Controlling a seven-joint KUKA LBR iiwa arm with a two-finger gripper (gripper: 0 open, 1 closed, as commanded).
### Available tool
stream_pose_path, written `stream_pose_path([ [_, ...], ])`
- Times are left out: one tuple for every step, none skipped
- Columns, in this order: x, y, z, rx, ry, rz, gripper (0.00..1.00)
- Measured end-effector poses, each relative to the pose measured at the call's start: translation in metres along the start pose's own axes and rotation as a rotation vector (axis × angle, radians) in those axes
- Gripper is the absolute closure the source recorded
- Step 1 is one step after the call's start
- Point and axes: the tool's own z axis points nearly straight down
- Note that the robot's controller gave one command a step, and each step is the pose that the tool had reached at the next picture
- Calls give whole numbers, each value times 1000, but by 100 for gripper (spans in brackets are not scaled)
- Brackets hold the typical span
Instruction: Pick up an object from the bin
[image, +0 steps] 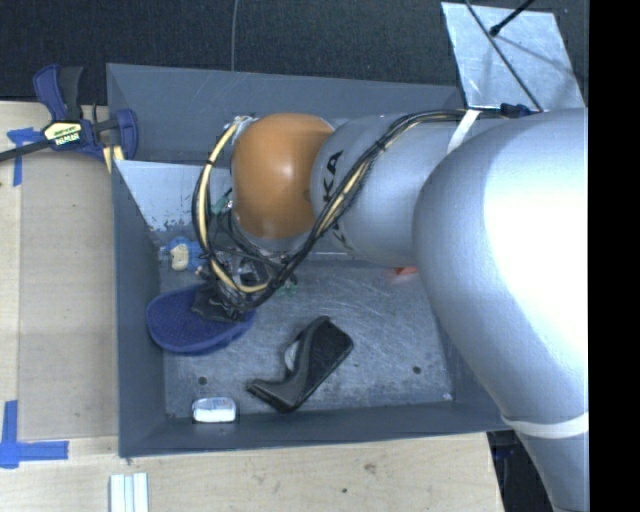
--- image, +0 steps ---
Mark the blue toy figure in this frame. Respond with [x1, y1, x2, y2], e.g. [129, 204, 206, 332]
[159, 236, 204, 274]

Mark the small white box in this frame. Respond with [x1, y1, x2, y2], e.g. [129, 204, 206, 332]
[191, 396, 238, 423]

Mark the black angled stand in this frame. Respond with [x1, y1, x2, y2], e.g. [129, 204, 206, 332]
[245, 315, 355, 414]

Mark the pale wood flat board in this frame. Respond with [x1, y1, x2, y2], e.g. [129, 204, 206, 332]
[16, 152, 121, 442]

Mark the grey metal bin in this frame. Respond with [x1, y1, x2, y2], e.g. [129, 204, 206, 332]
[104, 62, 514, 459]

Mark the red and white small thing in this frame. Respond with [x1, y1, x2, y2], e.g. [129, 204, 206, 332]
[383, 265, 420, 285]

